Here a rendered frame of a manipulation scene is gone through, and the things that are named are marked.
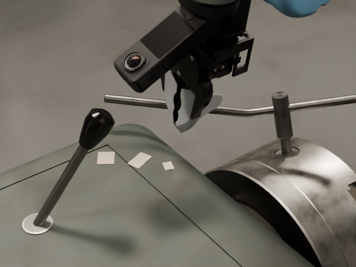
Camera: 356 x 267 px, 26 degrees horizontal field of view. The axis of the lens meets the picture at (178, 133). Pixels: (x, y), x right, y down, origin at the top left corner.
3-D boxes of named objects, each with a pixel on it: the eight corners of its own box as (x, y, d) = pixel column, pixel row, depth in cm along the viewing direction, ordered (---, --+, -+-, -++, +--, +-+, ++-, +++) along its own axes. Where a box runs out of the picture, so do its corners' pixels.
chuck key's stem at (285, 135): (296, 166, 108) (287, 90, 104) (297, 173, 106) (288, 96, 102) (281, 168, 108) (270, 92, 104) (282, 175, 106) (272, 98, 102)
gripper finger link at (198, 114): (207, 123, 95) (217, 67, 89) (198, 127, 94) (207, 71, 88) (185, 100, 98) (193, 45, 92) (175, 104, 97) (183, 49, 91)
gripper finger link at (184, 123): (223, 132, 101) (233, 78, 95) (187, 148, 99) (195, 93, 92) (208, 117, 103) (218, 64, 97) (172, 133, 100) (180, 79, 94)
